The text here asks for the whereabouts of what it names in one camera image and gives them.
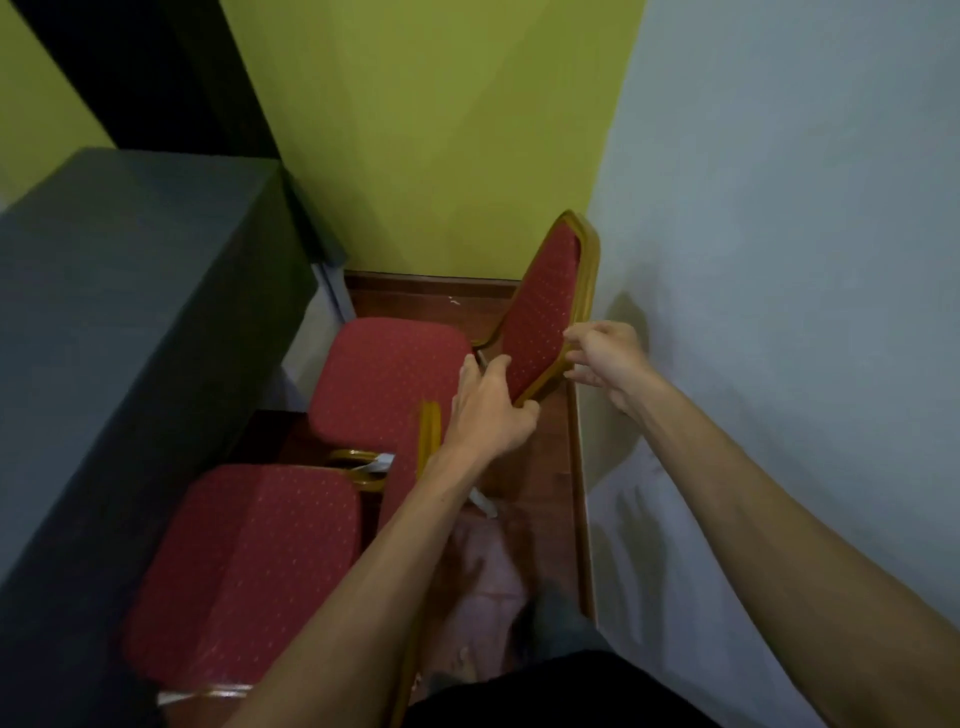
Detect person's left hand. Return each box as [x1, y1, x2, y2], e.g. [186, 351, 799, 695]
[441, 352, 543, 471]

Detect person's right hand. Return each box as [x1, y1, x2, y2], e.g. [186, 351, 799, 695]
[562, 320, 666, 415]

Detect red gold-framed banquet chair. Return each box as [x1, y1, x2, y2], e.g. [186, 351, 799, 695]
[306, 210, 602, 493]
[122, 400, 445, 728]

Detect person's left forearm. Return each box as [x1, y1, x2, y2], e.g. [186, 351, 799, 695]
[221, 442, 483, 728]

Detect person's right forearm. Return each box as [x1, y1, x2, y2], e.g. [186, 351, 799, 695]
[611, 375, 960, 728]

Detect person's grey sock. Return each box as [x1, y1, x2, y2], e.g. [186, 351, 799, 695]
[508, 583, 613, 676]

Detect person's black trousers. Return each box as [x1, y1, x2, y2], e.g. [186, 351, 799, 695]
[403, 648, 723, 728]

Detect grey tablecloth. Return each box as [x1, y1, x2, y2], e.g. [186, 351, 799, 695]
[0, 147, 321, 728]

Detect dark door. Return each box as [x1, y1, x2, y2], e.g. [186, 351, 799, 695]
[10, 0, 283, 163]

